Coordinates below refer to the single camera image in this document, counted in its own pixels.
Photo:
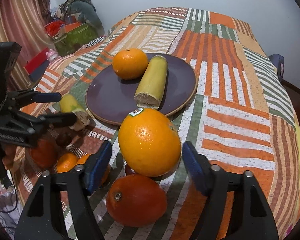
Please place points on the banana half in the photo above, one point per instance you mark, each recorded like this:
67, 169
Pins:
69, 104
150, 90

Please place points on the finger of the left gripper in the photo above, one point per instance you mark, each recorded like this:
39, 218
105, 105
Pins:
59, 119
27, 97

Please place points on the smaller red tomato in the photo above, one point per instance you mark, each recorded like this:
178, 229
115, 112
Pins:
44, 155

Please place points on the dark purple round plate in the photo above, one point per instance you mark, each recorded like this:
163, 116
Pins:
168, 85

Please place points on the orange mandarin on plate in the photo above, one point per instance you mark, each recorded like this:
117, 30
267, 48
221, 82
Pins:
130, 63

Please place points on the green patterned box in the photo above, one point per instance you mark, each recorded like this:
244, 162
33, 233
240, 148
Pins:
71, 37

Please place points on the banana half on plate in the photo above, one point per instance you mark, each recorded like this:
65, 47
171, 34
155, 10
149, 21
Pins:
150, 90

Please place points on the pink doll toy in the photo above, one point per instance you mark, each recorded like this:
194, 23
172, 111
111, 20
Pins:
52, 55

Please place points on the large orange with sticker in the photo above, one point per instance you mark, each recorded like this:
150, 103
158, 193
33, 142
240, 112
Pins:
149, 142

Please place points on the blue bag beside bed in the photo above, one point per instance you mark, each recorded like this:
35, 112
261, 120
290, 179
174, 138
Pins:
279, 62

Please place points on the striped curtain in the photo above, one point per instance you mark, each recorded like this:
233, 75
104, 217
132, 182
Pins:
23, 21

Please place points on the checkered black white cloth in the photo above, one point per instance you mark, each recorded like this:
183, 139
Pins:
95, 41

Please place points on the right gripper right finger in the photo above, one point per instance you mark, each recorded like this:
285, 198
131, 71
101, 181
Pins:
251, 216

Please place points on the large red tomato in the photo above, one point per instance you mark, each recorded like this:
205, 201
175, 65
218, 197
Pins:
136, 201

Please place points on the red book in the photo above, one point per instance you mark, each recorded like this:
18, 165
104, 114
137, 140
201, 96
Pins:
35, 62

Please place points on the striped patchwork bedspread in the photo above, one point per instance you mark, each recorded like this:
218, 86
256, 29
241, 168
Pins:
240, 117

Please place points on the dark red small fruit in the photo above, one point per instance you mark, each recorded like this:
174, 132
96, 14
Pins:
129, 170

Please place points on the small mandarin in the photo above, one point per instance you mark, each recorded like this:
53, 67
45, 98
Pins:
97, 169
66, 162

